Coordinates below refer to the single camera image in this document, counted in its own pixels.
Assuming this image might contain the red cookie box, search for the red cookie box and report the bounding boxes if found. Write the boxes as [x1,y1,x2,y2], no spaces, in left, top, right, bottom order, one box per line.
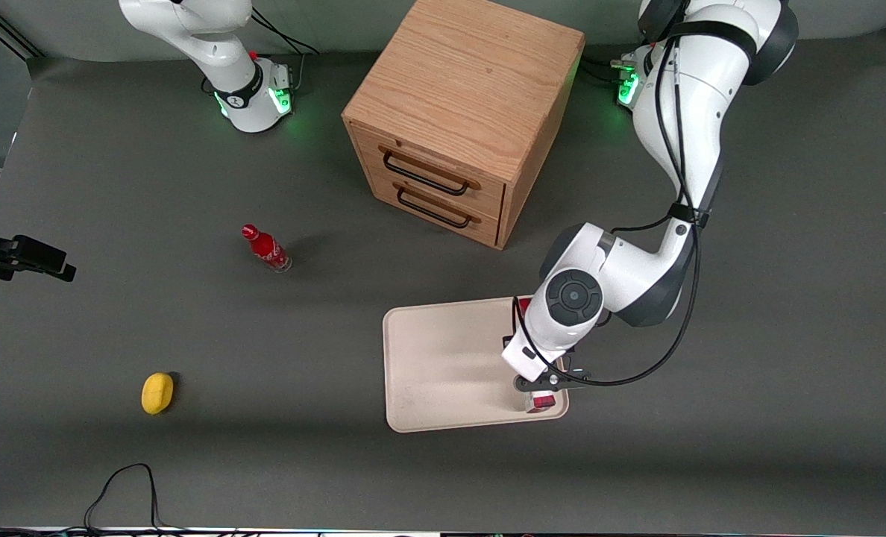
[516,296,563,414]

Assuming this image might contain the beige plastic tray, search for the beige plastic tray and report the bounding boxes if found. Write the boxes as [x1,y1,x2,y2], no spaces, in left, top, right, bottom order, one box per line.
[382,295,570,433]

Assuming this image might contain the yellow lemon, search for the yellow lemon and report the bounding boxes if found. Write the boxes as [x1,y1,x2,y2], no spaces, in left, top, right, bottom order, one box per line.
[141,372,175,415]

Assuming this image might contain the wooden drawer front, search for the wooden drawer front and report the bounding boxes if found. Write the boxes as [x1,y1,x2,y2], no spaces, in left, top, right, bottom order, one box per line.
[354,125,506,219]
[368,168,503,248]

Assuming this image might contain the red cola bottle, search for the red cola bottle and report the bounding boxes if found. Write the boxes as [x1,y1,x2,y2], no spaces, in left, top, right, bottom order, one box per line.
[241,224,293,274]

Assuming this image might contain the wooden drawer cabinet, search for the wooden drawer cabinet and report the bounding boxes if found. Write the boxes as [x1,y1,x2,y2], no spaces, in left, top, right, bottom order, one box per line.
[342,0,586,251]

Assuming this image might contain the black drawer handle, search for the black drawer handle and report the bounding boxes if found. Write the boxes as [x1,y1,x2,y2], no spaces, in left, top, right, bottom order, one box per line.
[396,186,473,230]
[381,151,471,198]

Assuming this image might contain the black table edge rail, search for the black table edge rail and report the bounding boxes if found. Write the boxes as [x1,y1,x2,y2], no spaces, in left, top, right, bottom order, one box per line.
[0,10,45,60]

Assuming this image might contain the black looped cable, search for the black looped cable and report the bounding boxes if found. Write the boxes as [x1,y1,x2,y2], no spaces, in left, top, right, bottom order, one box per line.
[84,463,166,533]

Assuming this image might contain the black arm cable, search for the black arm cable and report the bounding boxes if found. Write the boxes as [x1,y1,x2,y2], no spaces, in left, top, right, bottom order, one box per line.
[514,0,701,388]

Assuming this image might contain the black base cables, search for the black base cables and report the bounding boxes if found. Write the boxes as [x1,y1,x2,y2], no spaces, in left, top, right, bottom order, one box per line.
[251,7,321,95]
[581,45,638,88]

